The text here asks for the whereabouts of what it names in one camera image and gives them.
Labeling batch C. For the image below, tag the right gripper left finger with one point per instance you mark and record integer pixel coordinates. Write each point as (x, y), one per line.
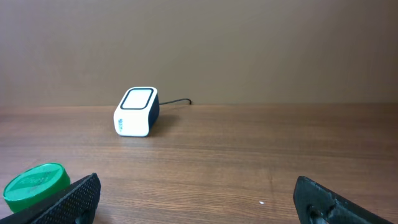
(75, 204)

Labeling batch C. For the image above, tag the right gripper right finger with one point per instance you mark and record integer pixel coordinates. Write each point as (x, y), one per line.
(315, 203)

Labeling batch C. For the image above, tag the green lidded jar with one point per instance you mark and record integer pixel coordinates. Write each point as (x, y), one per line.
(34, 185)

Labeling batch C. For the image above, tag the white barcode scanner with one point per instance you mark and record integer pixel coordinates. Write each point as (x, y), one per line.
(137, 112)

